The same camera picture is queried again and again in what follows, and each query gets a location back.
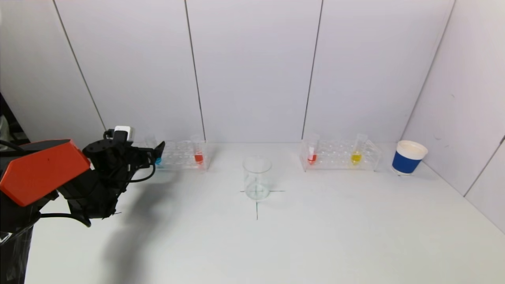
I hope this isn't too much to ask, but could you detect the test tube with yellow pigment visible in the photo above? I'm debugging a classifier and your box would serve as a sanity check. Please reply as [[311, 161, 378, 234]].
[[351, 133, 368, 165]]

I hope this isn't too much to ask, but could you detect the clear glass beaker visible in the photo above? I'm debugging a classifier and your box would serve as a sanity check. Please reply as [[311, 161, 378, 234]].
[[242, 157, 273, 201]]

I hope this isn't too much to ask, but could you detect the test tube with red pigment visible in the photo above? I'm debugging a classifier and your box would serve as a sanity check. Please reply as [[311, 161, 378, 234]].
[[307, 133, 320, 165], [191, 135, 205, 166]]

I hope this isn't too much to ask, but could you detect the black plastic-covered robot torso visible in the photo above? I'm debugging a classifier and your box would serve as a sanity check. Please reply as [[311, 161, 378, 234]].
[[0, 221, 40, 284]]

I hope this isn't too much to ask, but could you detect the blue and white paper cup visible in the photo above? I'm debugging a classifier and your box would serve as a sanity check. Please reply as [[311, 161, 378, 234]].
[[391, 140, 429, 176]]

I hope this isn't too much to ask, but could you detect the test tube with blue pigment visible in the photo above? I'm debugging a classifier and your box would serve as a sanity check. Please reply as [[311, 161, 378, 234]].
[[145, 135, 163, 166]]

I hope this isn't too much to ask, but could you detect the clear acrylic test tube rack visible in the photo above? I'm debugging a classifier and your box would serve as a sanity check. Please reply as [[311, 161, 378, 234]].
[[299, 138, 383, 172], [156, 140, 210, 171]]

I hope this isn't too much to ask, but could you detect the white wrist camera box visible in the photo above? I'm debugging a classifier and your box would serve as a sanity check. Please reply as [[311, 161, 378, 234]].
[[113, 125, 135, 143]]

